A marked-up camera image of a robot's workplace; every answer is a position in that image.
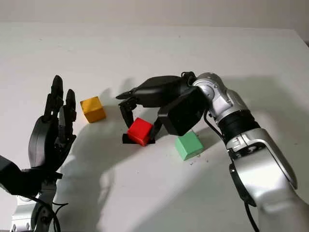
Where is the red wooden block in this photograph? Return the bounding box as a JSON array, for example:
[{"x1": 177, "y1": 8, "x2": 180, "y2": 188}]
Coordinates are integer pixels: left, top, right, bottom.
[{"x1": 127, "y1": 117, "x2": 154, "y2": 146}]

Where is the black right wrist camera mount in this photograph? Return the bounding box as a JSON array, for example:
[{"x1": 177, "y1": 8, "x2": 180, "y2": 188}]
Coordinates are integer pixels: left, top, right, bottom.
[{"x1": 157, "y1": 86, "x2": 209, "y2": 137}]

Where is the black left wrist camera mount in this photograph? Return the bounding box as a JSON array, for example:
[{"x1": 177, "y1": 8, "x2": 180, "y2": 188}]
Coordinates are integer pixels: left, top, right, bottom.
[{"x1": 0, "y1": 154, "x2": 43, "y2": 197}]

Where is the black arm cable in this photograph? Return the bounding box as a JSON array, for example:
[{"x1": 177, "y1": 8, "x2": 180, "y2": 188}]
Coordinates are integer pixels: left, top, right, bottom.
[
  {"x1": 30, "y1": 195, "x2": 69, "y2": 232},
  {"x1": 180, "y1": 71, "x2": 261, "y2": 232}
]

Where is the green wooden block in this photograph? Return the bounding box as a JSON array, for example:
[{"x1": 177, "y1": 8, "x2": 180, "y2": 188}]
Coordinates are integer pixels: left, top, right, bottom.
[{"x1": 175, "y1": 131, "x2": 204, "y2": 161}]

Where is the yellow wooden block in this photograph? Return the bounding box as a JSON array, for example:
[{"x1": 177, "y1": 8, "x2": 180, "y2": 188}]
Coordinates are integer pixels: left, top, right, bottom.
[{"x1": 80, "y1": 96, "x2": 107, "y2": 124}]

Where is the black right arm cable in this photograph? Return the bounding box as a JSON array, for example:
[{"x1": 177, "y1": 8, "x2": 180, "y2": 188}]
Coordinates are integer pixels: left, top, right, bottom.
[{"x1": 180, "y1": 71, "x2": 261, "y2": 232}]

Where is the black tape strip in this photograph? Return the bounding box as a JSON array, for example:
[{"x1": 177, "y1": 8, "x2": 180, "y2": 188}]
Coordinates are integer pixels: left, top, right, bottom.
[{"x1": 121, "y1": 132, "x2": 156, "y2": 145}]

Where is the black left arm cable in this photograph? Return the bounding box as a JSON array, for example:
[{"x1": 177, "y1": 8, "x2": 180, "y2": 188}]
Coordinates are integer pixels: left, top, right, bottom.
[{"x1": 30, "y1": 195, "x2": 69, "y2": 232}]

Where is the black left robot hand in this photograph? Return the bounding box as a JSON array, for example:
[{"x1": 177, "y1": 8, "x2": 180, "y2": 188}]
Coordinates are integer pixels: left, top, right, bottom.
[{"x1": 28, "y1": 75, "x2": 77, "y2": 180}]

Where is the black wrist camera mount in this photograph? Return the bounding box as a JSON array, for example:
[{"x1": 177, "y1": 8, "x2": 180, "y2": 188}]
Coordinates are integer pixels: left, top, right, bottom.
[
  {"x1": 0, "y1": 154, "x2": 43, "y2": 197},
  {"x1": 157, "y1": 86, "x2": 209, "y2": 137}
]

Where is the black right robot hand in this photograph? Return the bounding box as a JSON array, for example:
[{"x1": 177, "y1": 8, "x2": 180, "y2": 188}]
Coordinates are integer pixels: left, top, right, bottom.
[{"x1": 115, "y1": 75, "x2": 197, "y2": 141}]

